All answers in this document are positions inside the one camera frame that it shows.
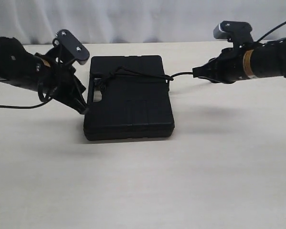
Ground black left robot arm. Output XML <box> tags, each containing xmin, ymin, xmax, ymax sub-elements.
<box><xmin>0</xmin><ymin>37</ymin><xmax>88</xmax><ymax>115</ymax></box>

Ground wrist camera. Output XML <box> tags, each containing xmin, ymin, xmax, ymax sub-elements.
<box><xmin>213</xmin><ymin>21</ymin><xmax>254</xmax><ymax>49</ymax></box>
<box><xmin>53</xmin><ymin>29</ymin><xmax>90</xmax><ymax>65</ymax></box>

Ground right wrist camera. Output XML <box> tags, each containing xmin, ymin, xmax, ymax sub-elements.
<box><xmin>213</xmin><ymin>21</ymin><xmax>254</xmax><ymax>49</ymax></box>

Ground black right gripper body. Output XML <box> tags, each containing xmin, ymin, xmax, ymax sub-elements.
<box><xmin>212</xmin><ymin>47</ymin><xmax>247</xmax><ymax>83</ymax></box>

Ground white backdrop curtain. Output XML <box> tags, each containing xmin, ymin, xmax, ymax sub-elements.
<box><xmin>0</xmin><ymin>0</ymin><xmax>286</xmax><ymax>44</ymax></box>

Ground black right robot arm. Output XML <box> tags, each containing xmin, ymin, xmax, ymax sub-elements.
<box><xmin>192</xmin><ymin>38</ymin><xmax>286</xmax><ymax>84</ymax></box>

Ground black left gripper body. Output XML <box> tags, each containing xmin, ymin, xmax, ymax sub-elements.
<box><xmin>36</xmin><ymin>47</ymin><xmax>85</xmax><ymax>105</ymax></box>

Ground black plastic carrying case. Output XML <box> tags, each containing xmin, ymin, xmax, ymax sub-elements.
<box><xmin>83</xmin><ymin>55</ymin><xmax>175</xmax><ymax>141</ymax></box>

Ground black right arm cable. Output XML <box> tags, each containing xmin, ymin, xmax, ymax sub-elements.
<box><xmin>254</xmin><ymin>18</ymin><xmax>286</xmax><ymax>43</ymax></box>

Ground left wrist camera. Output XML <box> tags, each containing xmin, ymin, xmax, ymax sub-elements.
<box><xmin>53</xmin><ymin>29</ymin><xmax>90</xmax><ymax>65</ymax></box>

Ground black cord with loop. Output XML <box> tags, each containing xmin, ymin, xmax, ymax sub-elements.
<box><xmin>95</xmin><ymin>66</ymin><xmax>196</xmax><ymax>93</ymax></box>

